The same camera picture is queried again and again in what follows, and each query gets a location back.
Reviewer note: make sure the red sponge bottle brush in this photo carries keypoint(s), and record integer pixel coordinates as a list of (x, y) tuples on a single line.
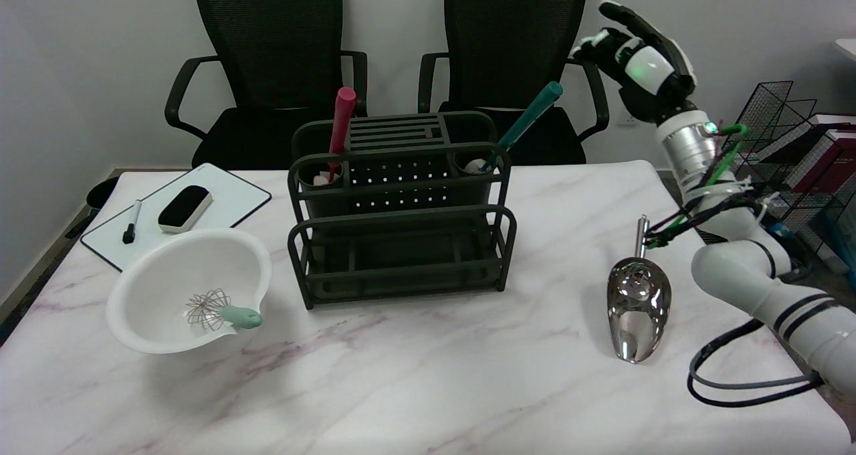
[(341, 120)]

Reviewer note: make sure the blue sponge bottle brush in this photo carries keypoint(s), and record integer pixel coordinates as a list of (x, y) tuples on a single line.
[(528, 120)]

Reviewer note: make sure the black white whiteboard eraser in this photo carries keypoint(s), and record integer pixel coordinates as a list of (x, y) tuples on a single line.
[(184, 207)]

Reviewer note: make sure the black mesh office chair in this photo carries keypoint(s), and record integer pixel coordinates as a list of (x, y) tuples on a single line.
[(274, 47), (515, 27)]

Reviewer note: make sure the dark green kitchen storage rack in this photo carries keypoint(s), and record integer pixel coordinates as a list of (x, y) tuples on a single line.
[(401, 241)]

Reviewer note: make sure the shiny metal scoop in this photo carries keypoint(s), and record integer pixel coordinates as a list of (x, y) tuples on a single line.
[(632, 328)]

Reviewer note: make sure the white wall socket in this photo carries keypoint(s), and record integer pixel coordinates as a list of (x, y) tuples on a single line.
[(630, 119)]

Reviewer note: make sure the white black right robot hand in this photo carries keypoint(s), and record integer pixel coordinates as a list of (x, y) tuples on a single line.
[(645, 67)]

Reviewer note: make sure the white book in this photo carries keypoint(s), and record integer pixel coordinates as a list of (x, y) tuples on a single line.
[(802, 137)]

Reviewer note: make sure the white plastic mixing bowl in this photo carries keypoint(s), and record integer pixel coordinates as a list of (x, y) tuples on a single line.
[(160, 294)]

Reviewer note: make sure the small white whiteboard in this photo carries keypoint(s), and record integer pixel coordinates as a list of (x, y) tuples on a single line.
[(227, 201)]

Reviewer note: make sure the black round object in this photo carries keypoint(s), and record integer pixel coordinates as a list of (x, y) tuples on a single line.
[(100, 193)]

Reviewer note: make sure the dark red book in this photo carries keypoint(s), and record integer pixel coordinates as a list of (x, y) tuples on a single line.
[(832, 164)]

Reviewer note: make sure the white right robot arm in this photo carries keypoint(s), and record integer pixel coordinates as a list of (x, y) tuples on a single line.
[(735, 261)]

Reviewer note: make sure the black whiteboard marker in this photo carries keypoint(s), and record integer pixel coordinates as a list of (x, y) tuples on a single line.
[(131, 226)]

